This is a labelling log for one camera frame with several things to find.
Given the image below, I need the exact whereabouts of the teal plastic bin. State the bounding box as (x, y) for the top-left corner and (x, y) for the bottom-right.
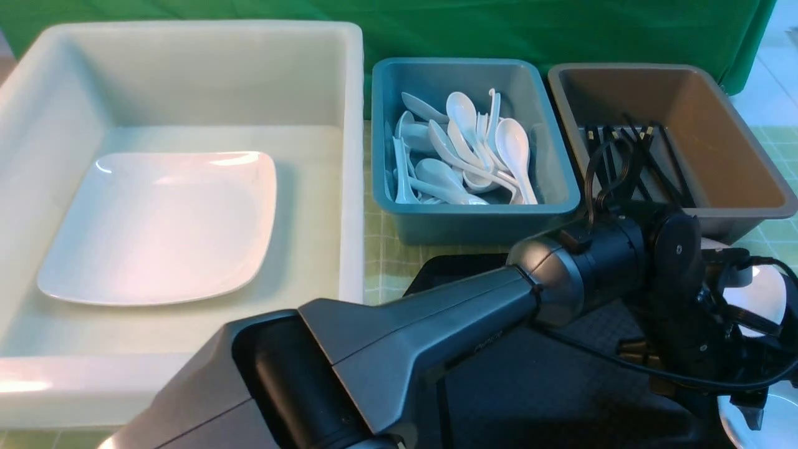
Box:
(372, 57), (581, 246)

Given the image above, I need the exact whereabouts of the large white rectangular plate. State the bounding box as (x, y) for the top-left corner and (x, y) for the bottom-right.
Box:
(37, 151), (277, 307)

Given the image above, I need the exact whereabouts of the small white bowl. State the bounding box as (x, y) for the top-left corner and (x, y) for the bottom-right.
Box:
(716, 380), (798, 448)
(718, 264), (787, 324)

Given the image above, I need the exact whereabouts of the green backdrop cloth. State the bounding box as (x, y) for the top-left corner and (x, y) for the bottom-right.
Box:
(0, 0), (780, 119)

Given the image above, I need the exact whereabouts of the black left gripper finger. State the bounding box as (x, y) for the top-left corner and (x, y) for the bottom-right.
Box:
(731, 387), (769, 431)

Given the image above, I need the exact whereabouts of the black cable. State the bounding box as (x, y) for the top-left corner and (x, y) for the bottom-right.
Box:
(536, 134), (798, 393)

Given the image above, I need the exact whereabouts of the brown plastic bin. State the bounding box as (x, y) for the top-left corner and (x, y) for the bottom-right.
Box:
(547, 63), (796, 244)

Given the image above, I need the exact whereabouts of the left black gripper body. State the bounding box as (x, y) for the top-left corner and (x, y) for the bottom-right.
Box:
(648, 249), (796, 395)

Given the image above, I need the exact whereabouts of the large white plastic tub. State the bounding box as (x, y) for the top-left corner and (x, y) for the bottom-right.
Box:
(1, 21), (364, 430)

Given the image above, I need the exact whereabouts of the white soup spoon in bin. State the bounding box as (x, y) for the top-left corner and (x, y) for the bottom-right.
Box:
(446, 91), (494, 171)
(495, 118), (539, 205)
(415, 158), (488, 205)

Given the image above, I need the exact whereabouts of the black serving tray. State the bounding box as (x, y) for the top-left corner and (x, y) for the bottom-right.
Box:
(403, 253), (743, 449)

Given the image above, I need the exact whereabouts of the black chopstick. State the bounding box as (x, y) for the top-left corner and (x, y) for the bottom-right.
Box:
(655, 122), (696, 208)
(622, 112), (648, 191)

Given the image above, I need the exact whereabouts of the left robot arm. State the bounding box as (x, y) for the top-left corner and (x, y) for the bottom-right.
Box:
(102, 201), (796, 448)

